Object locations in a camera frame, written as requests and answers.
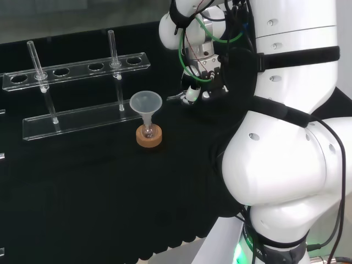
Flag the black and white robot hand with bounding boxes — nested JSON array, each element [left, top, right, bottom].
[[180, 54, 229, 107]]

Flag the translucent plastic funnel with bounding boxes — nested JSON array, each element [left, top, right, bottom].
[[129, 90, 163, 130]]

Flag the clear funnel stand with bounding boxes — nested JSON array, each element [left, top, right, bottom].
[[2, 29, 152, 142]]

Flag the clear round-bottom flask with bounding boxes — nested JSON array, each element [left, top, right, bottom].
[[141, 120, 157, 139]]

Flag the black bench cloth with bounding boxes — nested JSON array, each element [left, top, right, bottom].
[[0, 22, 352, 262]]

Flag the green cable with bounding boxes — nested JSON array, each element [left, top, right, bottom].
[[178, 15, 245, 84]]

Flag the cork ring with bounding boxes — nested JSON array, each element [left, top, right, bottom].
[[135, 123, 163, 150]]

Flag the black cable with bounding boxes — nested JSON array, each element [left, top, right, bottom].
[[283, 108, 347, 264]]

